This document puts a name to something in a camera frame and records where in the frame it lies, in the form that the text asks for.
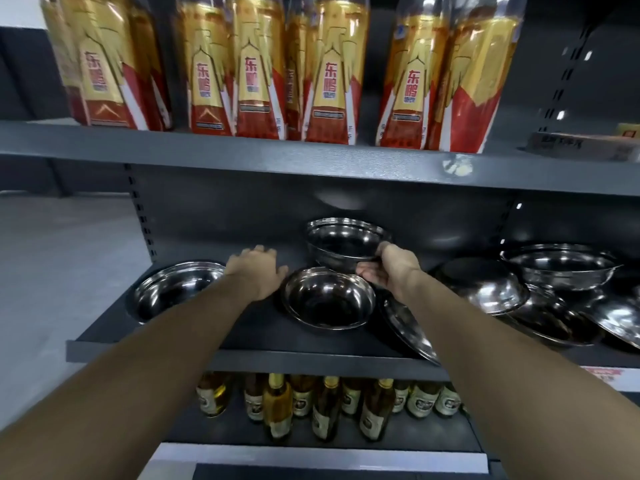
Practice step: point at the person's left hand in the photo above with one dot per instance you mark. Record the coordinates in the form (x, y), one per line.
(252, 277)

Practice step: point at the person's right hand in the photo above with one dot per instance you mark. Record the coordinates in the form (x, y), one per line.
(397, 272)

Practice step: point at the person's left thumb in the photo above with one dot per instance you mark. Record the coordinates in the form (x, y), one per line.
(281, 272)

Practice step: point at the person's right thumb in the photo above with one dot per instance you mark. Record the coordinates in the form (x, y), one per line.
(369, 269)

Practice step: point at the deep stainless steel bowl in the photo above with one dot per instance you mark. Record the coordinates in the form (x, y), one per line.
(340, 244)

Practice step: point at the person's right forearm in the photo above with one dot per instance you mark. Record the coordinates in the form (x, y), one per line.
(510, 384)

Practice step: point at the person's left forearm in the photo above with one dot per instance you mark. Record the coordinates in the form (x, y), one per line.
(140, 374)

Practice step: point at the flat stainless steel plate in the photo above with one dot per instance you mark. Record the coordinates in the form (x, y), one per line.
(407, 327)

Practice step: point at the upturned stainless steel bowl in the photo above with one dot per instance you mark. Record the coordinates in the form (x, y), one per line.
(482, 284)

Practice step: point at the dark grey metal shelf unit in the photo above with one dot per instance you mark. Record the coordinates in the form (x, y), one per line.
(300, 159)

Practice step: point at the row of amber glass bottles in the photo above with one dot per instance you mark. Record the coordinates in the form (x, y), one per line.
(325, 404)

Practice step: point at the row of gold red drink bottles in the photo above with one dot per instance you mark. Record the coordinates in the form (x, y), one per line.
(327, 89)

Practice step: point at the wide-rimmed stainless steel bowl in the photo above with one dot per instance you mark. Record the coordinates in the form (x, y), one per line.
(560, 267)

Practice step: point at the flat cardboard box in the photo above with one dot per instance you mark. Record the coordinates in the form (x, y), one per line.
(582, 145)

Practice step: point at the red white shelf label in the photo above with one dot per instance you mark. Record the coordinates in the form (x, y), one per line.
(611, 378)

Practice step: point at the yellow packet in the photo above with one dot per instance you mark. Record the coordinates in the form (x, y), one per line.
(629, 130)

